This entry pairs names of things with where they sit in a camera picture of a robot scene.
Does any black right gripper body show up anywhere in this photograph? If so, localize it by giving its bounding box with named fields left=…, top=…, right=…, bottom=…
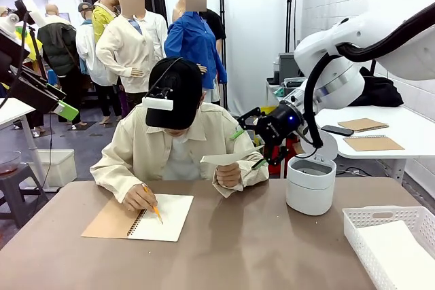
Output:
left=262, top=102, right=306, bottom=147

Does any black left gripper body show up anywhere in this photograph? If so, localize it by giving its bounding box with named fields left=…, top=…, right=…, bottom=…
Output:
left=0, top=29, right=32, bottom=77

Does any white paper sheet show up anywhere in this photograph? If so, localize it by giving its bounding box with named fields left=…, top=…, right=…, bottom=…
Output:
left=199, top=145, right=265, bottom=166

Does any brown spiral notebook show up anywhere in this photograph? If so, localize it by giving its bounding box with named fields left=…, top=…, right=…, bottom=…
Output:
left=80, top=194, right=194, bottom=242

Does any yellow pencil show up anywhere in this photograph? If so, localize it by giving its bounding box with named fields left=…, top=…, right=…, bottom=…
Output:
left=142, top=183, right=164, bottom=225

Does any person's left forearm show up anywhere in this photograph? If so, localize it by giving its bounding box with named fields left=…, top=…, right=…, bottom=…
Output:
left=212, top=152, right=270, bottom=199

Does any person's right forearm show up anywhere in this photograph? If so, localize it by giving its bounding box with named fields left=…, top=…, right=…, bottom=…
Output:
left=90, top=156, right=145, bottom=203

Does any person's left hand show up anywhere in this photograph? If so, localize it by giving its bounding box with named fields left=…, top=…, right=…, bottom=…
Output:
left=215, top=162, right=243, bottom=189

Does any person's right hand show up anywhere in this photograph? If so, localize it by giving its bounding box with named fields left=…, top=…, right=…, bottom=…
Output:
left=122, top=183, right=159, bottom=212

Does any red bag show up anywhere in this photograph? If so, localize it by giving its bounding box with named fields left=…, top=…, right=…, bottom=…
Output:
left=266, top=133, right=300, bottom=175

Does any white height-adjustable table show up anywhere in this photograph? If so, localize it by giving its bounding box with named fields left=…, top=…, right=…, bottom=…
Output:
left=0, top=97, right=50, bottom=193

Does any dark puffer jacket mannequin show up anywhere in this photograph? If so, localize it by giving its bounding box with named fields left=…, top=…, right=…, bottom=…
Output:
left=36, top=3, right=88, bottom=128

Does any black tray with items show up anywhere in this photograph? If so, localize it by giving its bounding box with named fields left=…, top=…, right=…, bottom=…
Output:
left=283, top=77, right=308, bottom=90

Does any white lidded trash bin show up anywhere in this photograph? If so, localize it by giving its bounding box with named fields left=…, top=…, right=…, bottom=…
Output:
left=285, top=128, right=338, bottom=216

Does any black smartphone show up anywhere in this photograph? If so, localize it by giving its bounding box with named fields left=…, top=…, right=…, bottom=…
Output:
left=320, top=124, right=355, bottom=137

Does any person in cream shirt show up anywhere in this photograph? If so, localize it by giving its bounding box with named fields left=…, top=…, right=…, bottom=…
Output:
left=90, top=57, right=270, bottom=204

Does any grey box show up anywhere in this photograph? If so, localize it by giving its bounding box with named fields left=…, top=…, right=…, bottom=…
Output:
left=278, top=52, right=297, bottom=80

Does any glass bowl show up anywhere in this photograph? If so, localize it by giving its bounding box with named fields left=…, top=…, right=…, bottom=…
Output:
left=0, top=150, right=22, bottom=177

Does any white storage box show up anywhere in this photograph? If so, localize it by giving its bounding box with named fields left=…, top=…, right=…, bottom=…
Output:
left=32, top=149, right=77, bottom=188

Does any black cap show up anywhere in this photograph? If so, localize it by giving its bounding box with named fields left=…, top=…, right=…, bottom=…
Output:
left=145, top=57, right=204, bottom=130

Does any closed brown notebook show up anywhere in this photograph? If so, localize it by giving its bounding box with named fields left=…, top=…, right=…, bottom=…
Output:
left=337, top=117, right=389, bottom=133
left=343, top=134, right=405, bottom=152

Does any yellow jacket mannequin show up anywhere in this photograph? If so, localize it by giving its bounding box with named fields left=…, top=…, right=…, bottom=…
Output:
left=91, top=0, right=120, bottom=45

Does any grey plastic stool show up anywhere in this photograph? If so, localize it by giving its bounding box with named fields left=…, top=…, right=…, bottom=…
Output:
left=0, top=163, right=49, bottom=229

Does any blue shirt mannequin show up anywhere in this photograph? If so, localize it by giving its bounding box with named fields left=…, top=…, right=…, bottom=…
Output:
left=164, top=0, right=228, bottom=106

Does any black t-shirt mannequin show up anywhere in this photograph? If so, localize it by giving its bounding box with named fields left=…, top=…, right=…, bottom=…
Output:
left=171, top=0, right=227, bottom=56

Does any cream jacket mannequin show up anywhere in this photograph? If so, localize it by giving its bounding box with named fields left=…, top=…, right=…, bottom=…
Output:
left=95, top=0, right=169, bottom=123

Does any black clothing pile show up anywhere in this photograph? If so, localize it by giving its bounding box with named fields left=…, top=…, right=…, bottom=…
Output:
left=349, top=67, right=404, bottom=108

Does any white perforated plastic basket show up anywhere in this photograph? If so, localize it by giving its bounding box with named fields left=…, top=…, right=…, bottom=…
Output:
left=341, top=204, right=435, bottom=290

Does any white side table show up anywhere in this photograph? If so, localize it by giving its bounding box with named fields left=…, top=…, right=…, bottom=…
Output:
left=314, top=105, right=435, bottom=182

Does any white paper stack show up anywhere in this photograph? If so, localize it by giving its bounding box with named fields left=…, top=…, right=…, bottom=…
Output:
left=356, top=220, right=435, bottom=290

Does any thin black hanging cable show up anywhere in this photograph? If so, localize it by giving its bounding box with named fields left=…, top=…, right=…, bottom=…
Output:
left=35, top=112, right=54, bottom=200

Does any white head camera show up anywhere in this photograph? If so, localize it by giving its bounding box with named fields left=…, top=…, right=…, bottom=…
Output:
left=141, top=86, right=175, bottom=111

